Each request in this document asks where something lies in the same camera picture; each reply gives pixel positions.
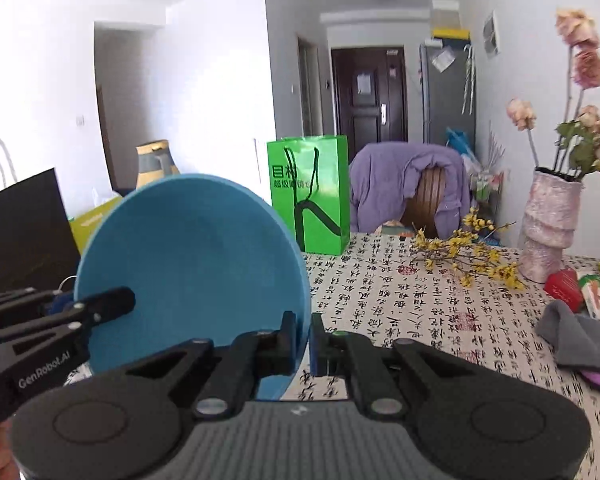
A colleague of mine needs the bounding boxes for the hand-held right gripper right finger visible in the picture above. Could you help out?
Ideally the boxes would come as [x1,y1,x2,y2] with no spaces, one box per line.
[310,312,491,421]

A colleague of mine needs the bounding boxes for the yellow flower branch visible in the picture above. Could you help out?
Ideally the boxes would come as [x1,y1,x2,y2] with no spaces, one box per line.
[410,207,526,291]

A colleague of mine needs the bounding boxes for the dark brown entrance door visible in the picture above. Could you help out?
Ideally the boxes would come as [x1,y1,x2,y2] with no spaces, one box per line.
[330,46,410,161]

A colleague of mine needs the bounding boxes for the blue plastic bag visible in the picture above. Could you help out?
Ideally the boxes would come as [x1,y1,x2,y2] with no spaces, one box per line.
[445,127,474,157]

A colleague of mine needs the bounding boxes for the paper sheet on refrigerator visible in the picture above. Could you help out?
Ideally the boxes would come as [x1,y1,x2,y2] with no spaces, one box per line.
[431,47,456,72]

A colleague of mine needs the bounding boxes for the yellow thermos jug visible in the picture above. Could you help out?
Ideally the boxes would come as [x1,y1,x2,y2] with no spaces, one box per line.
[136,139,181,192]

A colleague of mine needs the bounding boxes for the carrot print packet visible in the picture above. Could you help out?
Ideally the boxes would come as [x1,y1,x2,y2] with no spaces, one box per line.
[577,270,600,321]

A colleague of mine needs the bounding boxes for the wooden chair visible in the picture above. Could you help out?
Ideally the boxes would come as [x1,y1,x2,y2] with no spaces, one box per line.
[400,165,453,236]

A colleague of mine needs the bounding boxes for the grey cloth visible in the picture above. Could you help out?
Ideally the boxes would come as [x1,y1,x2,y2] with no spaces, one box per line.
[535,299,600,368]

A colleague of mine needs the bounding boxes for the dried pink rose bouquet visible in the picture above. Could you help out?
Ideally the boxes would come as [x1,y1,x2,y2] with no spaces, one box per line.
[506,7,600,186]

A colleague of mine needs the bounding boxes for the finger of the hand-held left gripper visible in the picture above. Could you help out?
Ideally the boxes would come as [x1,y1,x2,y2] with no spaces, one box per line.
[0,287,77,332]
[0,287,137,346]

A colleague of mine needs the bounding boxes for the calligraphy printed tablecloth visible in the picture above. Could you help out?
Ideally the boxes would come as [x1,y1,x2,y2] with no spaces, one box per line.
[62,232,600,461]

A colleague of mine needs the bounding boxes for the red packet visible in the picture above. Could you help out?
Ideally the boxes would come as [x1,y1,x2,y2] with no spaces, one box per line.
[544,269,586,313]

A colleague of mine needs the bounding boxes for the white dried twigs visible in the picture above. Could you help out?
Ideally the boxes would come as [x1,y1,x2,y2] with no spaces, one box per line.
[485,122,508,171]

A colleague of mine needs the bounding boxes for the green paper shopping bag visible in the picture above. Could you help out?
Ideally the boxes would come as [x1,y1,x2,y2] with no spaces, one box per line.
[266,135,351,256]

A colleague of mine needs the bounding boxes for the grey interior door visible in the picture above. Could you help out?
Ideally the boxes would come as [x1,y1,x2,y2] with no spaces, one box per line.
[297,35,326,137]

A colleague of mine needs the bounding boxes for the grey refrigerator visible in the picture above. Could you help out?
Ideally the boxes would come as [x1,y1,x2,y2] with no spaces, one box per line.
[419,40,477,148]

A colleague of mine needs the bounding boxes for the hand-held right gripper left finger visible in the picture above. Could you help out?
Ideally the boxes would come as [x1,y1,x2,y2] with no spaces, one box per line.
[97,310,301,421]

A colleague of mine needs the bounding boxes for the white umbrella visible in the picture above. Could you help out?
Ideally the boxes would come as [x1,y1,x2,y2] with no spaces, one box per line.
[461,44,477,116]

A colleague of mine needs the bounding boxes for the blue bowl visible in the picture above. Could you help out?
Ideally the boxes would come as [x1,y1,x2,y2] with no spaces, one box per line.
[75,173,312,402]

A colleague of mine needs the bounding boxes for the yellow cardboard box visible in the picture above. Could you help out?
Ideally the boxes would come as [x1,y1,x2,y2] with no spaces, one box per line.
[69,195,123,256]

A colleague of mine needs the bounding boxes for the pink textured vase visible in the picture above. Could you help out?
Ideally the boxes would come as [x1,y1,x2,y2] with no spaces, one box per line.
[517,166,584,283]

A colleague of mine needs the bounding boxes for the purple jacket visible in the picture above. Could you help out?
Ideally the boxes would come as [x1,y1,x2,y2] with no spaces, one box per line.
[349,141,473,238]

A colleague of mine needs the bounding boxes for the black paper bag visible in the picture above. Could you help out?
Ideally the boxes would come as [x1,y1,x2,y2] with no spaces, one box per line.
[0,132,81,297]

